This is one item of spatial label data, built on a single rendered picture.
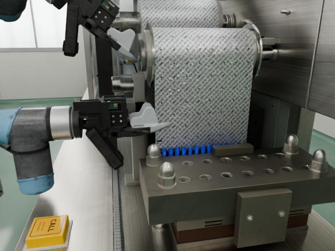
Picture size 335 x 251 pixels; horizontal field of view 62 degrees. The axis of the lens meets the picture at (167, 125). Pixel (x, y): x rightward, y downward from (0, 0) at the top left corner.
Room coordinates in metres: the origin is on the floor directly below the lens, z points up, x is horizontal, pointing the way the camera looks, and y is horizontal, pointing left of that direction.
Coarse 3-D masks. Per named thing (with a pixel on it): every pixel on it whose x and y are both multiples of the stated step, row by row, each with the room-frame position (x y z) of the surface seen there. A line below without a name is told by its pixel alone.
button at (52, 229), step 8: (56, 216) 0.51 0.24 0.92; (64, 216) 0.51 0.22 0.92; (32, 224) 0.48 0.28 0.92; (40, 224) 0.48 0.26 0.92; (48, 224) 0.48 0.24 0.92; (56, 224) 0.48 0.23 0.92; (64, 224) 0.48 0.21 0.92; (32, 232) 0.46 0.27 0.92; (40, 232) 0.46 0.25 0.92; (48, 232) 0.46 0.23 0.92; (56, 232) 0.46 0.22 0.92; (64, 232) 0.46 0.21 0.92; (32, 240) 0.44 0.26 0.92; (40, 240) 0.44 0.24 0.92; (48, 240) 0.44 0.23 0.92; (56, 240) 0.45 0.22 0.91; (64, 240) 0.45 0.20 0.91
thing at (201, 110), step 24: (168, 96) 0.62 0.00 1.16; (192, 96) 0.64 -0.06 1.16; (216, 96) 0.65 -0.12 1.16; (240, 96) 0.66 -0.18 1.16; (168, 120) 0.62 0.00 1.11; (192, 120) 0.64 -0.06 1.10; (216, 120) 0.65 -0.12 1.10; (240, 120) 0.66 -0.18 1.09; (168, 144) 0.62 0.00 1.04; (192, 144) 0.64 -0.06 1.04; (216, 144) 0.65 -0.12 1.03
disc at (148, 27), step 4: (148, 24) 0.67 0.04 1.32; (148, 28) 0.67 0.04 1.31; (152, 28) 0.64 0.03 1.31; (152, 32) 0.63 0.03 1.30; (152, 36) 0.62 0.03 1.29; (152, 40) 0.62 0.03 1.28; (152, 44) 0.61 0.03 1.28; (152, 48) 0.61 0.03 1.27; (152, 52) 0.61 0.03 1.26; (152, 56) 0.61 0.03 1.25; (152, 60) 0.61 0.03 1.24; (152, 64) 0.61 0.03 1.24; (152, 68) 0.61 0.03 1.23; (152, 72) 0.62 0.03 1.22; (152, 76) 0.62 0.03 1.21; (148, 80) 0.69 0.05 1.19; (152, 80) 0.63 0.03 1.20; (148, 84) 0.69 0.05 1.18; (152, 84) 0.64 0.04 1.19
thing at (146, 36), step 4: (144, 32) 0.67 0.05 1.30; (148, 32) 0.65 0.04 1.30; (144, 36) 0.67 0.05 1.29; (148, 36) 0.64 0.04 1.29; (148, 40) 0.63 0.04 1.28; (148, 44) 0.63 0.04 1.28; (256, 44) 0.68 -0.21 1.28; (148, 48) 0.62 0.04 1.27; (256, 48) 0.67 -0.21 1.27; (148, 52) 0.62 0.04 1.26; (256, 52) 0.67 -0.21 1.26; (148, 56) 0.62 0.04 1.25; (256, 56) 0.67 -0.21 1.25; (148, 60) 0.62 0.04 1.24; (148, 64) 0.62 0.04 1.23; (148, 68) 0.63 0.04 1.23; (144, 72) 0.69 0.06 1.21; (148, 72) 0.63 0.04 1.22; (148, 76) 0.64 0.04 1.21
